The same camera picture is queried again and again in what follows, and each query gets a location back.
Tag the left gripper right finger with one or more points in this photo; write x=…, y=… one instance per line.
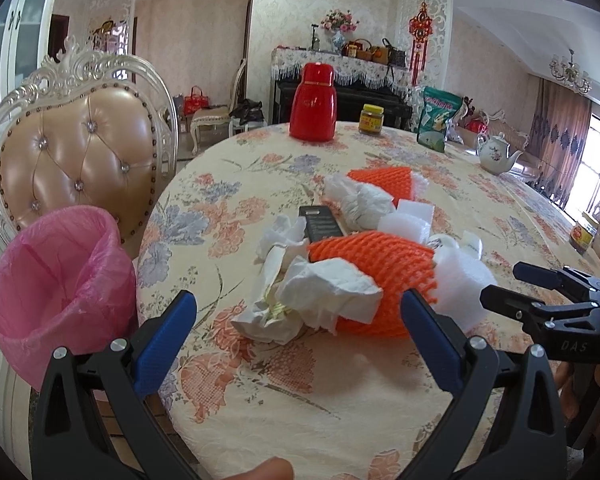
x=527, y=439

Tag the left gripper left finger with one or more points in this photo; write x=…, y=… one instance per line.
x=69, y=439

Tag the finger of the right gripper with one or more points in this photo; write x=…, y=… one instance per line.
x=567, y=279
x=526, y=309

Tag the orange foam net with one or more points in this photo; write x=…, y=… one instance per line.
x=396, y=181
x=395, y=264

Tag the white foam sheet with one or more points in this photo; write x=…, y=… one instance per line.
x=411, y=220

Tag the white tissue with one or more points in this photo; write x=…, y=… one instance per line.
x=327, y=291

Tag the white paper bag roll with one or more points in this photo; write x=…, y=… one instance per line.
x=265, y=319

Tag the pink lined trash bin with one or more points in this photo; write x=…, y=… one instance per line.
x=64, y=281

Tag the right hand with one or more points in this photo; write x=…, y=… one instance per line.
x=578, y=386

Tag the left hand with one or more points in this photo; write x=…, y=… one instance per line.
x=275, y=468

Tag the white floral teapot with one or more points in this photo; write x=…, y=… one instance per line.
x=494, y=155

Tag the brown curtain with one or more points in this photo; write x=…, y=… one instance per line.
x=557, y=138

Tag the green snack bag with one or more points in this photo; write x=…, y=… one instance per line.
x=438, y=107

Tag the crystal chandelier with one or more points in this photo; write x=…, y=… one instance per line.
x=569, y=73

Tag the yellow lid glass jar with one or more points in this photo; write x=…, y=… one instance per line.
x=371, y=119

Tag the black handbag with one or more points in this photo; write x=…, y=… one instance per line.
x=396, y=57

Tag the red thermos jug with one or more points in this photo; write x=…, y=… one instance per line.
x=314, y=110

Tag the brown basket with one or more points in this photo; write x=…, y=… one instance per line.
x=365, y=51

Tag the red chinese knot ornament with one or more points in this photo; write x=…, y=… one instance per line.
x=420, y=29

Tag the ornate beige leather chair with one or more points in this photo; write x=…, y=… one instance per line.
x=87, y=128

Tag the floral lace piano cover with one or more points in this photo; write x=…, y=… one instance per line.
x=289, y=63

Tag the pink flower bouquet vase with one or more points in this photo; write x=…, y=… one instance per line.
x=337, y=24

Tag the red handbag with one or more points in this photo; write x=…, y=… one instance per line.
x=196, y=100

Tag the white cabinet wall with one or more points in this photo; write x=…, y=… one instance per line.
x=24, y=29

